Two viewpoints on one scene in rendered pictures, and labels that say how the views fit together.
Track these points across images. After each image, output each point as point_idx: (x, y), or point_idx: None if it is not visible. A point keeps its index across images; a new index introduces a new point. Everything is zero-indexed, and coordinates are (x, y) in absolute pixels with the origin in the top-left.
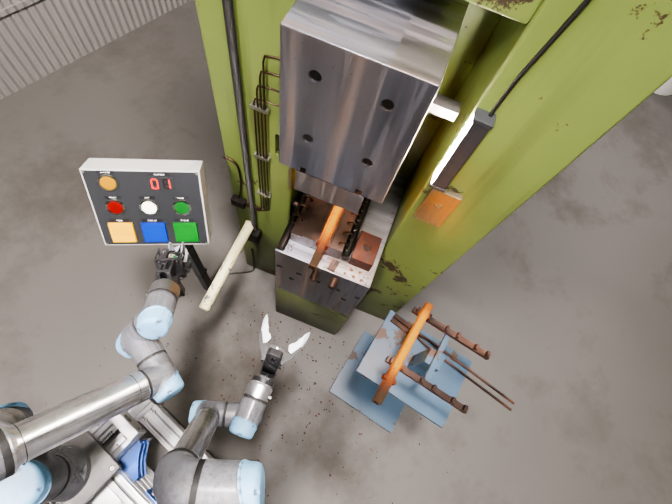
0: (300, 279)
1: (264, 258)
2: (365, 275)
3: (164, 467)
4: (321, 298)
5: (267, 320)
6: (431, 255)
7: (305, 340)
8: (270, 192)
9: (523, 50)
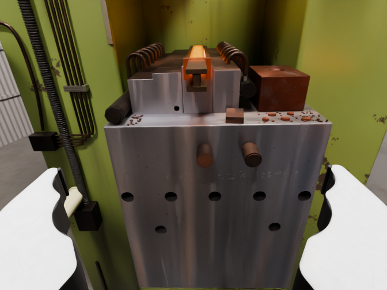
0: (178, 217)
1: (118, 273)
2: (303, 114)
3: None
4: (229, 260)
5: (51, 173)
6: (372, 68)
7: (373, 194)
8: (86, 81)
9: None
